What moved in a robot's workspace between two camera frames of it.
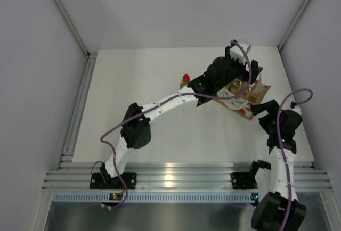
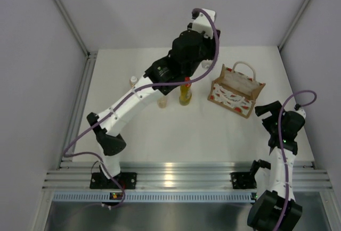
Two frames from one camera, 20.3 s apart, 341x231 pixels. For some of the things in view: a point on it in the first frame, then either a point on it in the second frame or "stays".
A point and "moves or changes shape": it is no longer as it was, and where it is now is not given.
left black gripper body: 236,70 -> 207,50
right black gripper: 270,106 stays
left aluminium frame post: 57,0 stays
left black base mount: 100,181 stays
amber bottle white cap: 236,86 moves or changes shape
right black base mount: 244,180 stays
